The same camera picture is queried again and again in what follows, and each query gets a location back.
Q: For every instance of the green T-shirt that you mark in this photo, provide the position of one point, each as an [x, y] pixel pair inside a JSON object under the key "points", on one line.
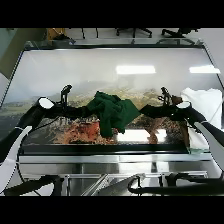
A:
{"points": [[113, 111]]}

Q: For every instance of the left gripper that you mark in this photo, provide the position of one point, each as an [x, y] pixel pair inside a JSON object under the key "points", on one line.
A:
{"points": [[77, 111]]}

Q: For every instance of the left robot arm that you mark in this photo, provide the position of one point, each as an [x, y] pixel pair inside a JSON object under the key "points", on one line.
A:
{"points": [[31, 116]]}

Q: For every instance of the black office chair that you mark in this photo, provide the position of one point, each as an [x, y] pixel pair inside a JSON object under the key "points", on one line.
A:
{"points": [[134, 31], [180, 32]]}

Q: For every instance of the silver frame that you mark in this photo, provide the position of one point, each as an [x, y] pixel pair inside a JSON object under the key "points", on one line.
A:
{"points": [[100, 163]]}

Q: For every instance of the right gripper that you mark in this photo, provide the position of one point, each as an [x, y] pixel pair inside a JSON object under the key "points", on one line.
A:
{"points": [[153, 111]]}

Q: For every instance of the white garment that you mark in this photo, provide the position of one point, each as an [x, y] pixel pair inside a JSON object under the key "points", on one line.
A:
{"points": [[203, 103]]}

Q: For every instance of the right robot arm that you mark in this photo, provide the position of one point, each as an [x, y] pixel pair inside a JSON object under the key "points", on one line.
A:
{"points": [[206, 128]]}

